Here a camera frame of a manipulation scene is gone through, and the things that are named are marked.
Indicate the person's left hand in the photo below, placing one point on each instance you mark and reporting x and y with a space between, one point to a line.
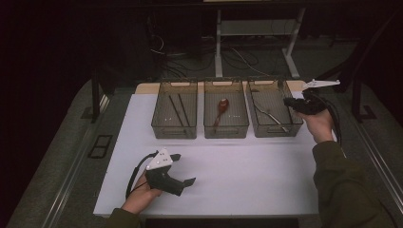
142 196

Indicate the brown wooden spoon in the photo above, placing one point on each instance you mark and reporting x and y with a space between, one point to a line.
222 104

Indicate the black chopstick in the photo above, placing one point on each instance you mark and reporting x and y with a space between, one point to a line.
183 109
176 110

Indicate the clear brown plastic bin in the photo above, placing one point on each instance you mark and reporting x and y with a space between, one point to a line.
234 107
269 98
164 110

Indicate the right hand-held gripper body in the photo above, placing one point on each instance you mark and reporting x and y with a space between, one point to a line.
310 103

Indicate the black metal stand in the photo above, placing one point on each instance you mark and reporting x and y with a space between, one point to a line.
356 104

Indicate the white metal stand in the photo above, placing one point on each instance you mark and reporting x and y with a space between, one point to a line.
218 57

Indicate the white table board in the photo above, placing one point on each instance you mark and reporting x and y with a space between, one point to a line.
237 183

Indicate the metal fork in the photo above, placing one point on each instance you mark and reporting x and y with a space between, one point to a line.
272 117

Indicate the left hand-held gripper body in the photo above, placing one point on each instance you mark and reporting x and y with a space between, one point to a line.
161 180

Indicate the person's right hand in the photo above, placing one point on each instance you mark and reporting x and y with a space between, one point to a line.
320 125

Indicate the wooden table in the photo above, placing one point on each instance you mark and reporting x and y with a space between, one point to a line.
144 88

